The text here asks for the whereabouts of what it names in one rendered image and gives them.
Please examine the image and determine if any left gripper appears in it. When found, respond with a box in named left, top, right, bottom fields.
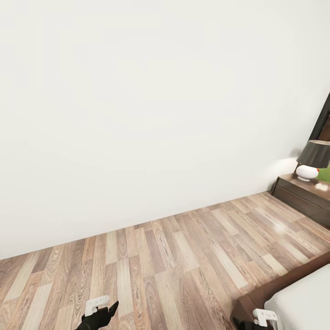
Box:
left=81, top=301, right=119, bottom=330

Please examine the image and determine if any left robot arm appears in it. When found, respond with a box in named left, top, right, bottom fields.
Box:
left=75, top=295, right=119, bottom=330

